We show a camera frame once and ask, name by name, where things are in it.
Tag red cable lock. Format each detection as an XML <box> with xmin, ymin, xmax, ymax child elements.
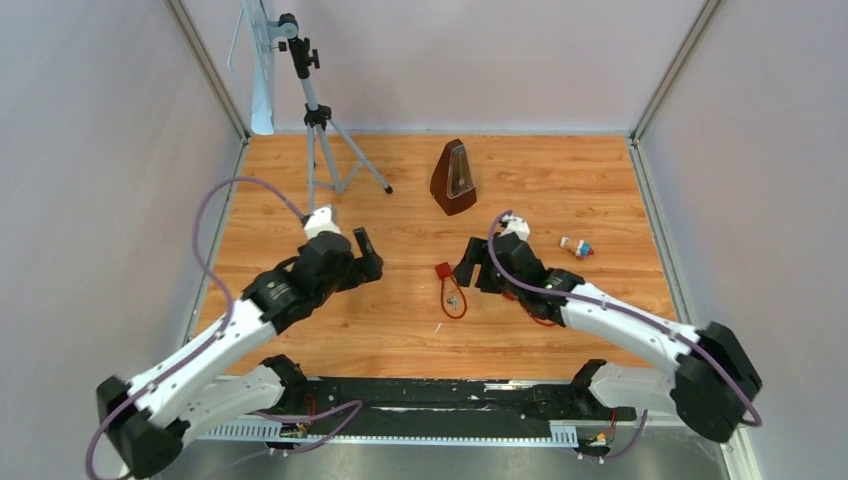
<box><xmin>435</xmin><ymin>262</ymin><xmax>468</xmax><ymax>320</ymax></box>
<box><xmin>502</xmin><ymin>292</ymin><xmax>558</xmax><ymax>327</ymax></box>

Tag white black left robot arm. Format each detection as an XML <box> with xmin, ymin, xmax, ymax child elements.
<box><xmin>86</xmin><ymin>227</ymin><xmax>384</xmax><ymax>479</ymax></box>

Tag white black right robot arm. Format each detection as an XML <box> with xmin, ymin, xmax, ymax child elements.
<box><xmin>452</xmin><ymin>233</ymin><xmax>762</xmax><ymax>443</ymax></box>

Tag brown wooden metronome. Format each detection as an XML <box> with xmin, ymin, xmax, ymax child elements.
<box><xmin>429</xmin><ymin>139</ymin><xmax>477</xmax><ymax>216</ymax></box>

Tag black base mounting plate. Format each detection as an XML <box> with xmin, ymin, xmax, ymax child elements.
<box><xmin>266</xmin><ymin>377</ymin><xmax>637</xmax><ymax>439</ymax></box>

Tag white board on tripod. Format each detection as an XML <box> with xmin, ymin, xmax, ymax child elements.
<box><xmin>226</xmin><ymin>1</ymin><xmax>275</xmax><ymax>136</ymax></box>

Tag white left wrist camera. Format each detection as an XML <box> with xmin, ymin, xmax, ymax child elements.
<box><xmin>302</xmin><ymin>204</ymin><xmax>342</xmax><ymax>240</ymax></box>

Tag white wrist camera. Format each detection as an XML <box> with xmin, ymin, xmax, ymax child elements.
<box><xmin>498</xmin><ymin>213</ymin><xmax>531</xmax><ymax>241</ymax></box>
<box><xmin>302</xmin><ymin>204</ymin><xmax>342</xmax><ymax>240</ymax></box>

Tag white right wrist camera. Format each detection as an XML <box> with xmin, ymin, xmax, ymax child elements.
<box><xmin>498</xmin><ymin>213</ymin><xmax>531</xmax><ymax>241</ymax></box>

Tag grey camera tripod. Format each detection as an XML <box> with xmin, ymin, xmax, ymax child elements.
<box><xmin>276</xmin><ymin>13</ymin><xmax>394</xmax><ymax>210</ymax></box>

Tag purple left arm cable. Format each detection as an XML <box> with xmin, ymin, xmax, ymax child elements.
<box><xmin>84</xmin><ymin>176</ymin><xmax>310</xmax><ymax>480</ymax></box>

